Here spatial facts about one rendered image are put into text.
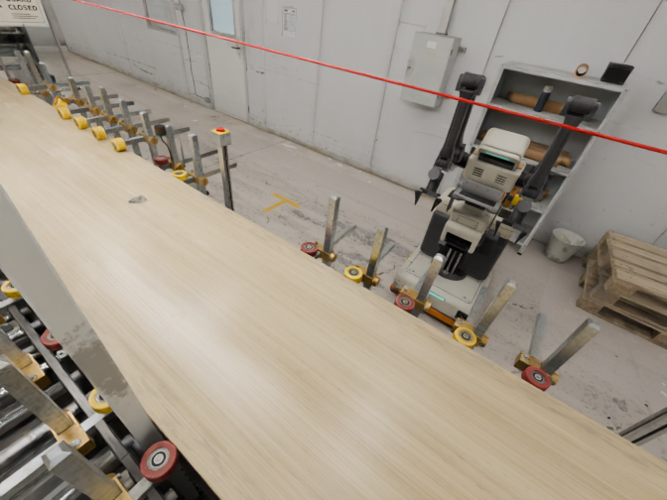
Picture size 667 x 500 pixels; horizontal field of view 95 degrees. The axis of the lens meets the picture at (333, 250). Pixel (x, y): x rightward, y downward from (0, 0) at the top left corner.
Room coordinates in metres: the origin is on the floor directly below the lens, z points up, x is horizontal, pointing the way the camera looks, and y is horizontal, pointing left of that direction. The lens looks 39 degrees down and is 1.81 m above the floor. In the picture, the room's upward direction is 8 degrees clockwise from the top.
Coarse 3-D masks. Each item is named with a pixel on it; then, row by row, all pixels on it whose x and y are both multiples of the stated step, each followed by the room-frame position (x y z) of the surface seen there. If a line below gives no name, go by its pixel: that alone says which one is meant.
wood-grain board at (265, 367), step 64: (0, 128) 1.86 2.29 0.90; (64, 128) 2.00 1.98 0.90; (64, 192) 1.25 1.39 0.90; (128, 192) 1.33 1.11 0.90; (192, 192) 1.42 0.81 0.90; (64, 256) 0.83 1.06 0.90; (128, 256) 0.88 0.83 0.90; (192, 256) 0.93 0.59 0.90; (256, 256) 0.99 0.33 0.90; (128, 320) 0.58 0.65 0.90; (192, 320) 0.62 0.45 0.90; (256, 320) 0.66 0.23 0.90; (320, 320) 0.70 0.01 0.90; (384, 320) 0.74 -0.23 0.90; (192, 384) 0.41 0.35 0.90; (256, 384) 0.43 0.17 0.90; (320, 384) 0.46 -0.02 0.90; (384, 384) 0.49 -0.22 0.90; (448, 384) 0.52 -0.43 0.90; (512, 384) 0.56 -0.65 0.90; (192, 448) 0.25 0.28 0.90; (256, 448) 0.27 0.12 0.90; (320, 448) 0.29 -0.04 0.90; (384, 448) 0.31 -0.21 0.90; (448, 448) 0.33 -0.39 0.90; (512, 448) 0.36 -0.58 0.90; (576, 448) 0.38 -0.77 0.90; (640, 448) 0.41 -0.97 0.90
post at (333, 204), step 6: (330, 198) 1.16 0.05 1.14; (336, 198) 1.16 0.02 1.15; (330, 204) 1.16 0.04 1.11; (336, 204) 1.16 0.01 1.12; (330, 210) 1.16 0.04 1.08; (336, 210) 1.17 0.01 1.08; (330, 216) 1.16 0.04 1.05; (336, 216) 1.17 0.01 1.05; (330, 222) 1.16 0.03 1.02; (330, 228) 1.15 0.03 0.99; (330, 234) 1.15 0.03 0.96; (330, 240) 1.15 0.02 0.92; (324, 246) 1.16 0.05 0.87; (330, 246) 1.15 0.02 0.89; (330, 252) 1.16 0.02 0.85; (330, 264) 1.17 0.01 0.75
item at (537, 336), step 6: (540, 312) 0.95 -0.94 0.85; (540, 318) 0.92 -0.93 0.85; (546, 318) 0.92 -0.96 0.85; (540, 324) 0.88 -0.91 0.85; (534, 330) 0.86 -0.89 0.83; (540, 330) 0.85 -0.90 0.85; (534, 336) 0.82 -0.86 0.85; (540, 336) 0.82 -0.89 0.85; (534, 342) 0.78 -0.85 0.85; (540, 342) 0.79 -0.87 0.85; (534, 348) 0.76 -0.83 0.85; (540, 348) 0.76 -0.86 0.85; (534, 354) 0.73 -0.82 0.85
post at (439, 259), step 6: (438, 258) 0.91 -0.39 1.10; (444, 258) 0.91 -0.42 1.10; (432, 264) 0.91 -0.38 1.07; (438, 264) 0.90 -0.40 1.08; (432, 270) 0.91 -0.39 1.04; (438, 270) 0.90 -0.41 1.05; (426, 276) 0.91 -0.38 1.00; (432, 276) 0.90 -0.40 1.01; (426, 282) 0.91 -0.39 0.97; (432, 282) 0.90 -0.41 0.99; (426, 288) 0.90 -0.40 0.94; (420, 294) 0.91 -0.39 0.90; (426, 294) 0.90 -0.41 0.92; (420, 300) 0.90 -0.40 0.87; (414, 312) 0.90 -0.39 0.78
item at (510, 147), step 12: (492, 132) 1.67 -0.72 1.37; (504, 132) 1.66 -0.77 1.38; (480, 144) 1.65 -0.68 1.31; (492, 144) 1.62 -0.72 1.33; (504, 144) 1.60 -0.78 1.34; (516, 144) 1.59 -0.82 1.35; (528, 144) 1.59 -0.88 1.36; (480, 156) 1.66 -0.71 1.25; (492, 156) 1.61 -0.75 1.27; (504, 156) 1.56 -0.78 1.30; (516, 156) 1.54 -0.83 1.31; (504, 168) 1.61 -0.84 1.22
